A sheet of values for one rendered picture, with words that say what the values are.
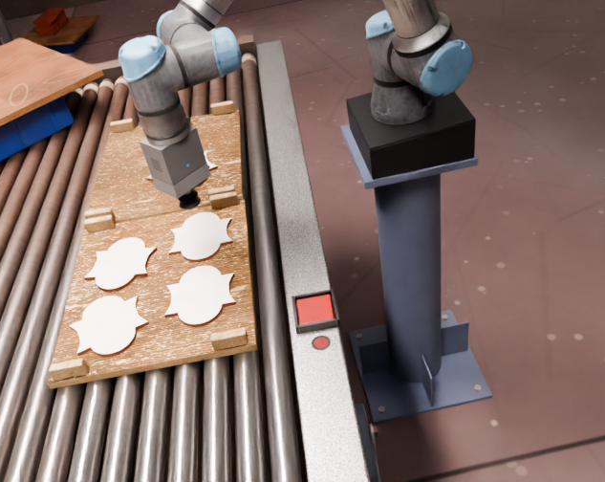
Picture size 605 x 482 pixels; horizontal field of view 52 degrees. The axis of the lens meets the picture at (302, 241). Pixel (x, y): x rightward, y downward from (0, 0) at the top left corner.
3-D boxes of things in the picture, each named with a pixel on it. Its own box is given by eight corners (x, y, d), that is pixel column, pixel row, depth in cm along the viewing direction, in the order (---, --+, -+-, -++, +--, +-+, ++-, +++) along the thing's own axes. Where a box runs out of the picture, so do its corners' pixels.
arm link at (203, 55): (215, 13, 110) (156, 32, 107) (238, 31, 102) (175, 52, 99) (225, 56, 115) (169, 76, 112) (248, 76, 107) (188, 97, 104)
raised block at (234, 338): (248, 337, 104) (245, 325, 102) (248, 345, 102) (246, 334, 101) (213, 343, 104) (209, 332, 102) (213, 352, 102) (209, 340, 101)
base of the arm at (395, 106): (430, 85, 152) (426, 47, 146) (441, 117, 141) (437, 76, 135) (368, 98, 155) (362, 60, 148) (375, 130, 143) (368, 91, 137)
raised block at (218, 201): (239, 200, 134) (236, 189, 132) (240, 205, 132) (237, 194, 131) (211, 205, 134) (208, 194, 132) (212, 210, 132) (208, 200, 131)
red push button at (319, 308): (331, 298, 111) (330, 293, 110) (335, 323, 106) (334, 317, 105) (297, 304, 111) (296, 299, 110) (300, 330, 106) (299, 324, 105)
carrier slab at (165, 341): (246, 205, 135) (244, 199, 134) (258, 350, 103) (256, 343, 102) (86, 234, 135) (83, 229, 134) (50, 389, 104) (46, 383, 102)
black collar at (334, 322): (334, 295, 111) (334, 288, 110) (341, 326, 105) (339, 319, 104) (292, 302, 111) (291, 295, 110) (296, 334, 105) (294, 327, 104)
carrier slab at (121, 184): (240, 113, 167) (239, 108, 166) (244, 204, 135) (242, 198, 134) (111, 136, 167) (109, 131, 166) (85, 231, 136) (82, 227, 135)
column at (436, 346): (450, 311, 225) (453, 91, 169) (492, 397, 196) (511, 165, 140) (347, 334, 224) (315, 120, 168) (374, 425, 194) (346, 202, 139)
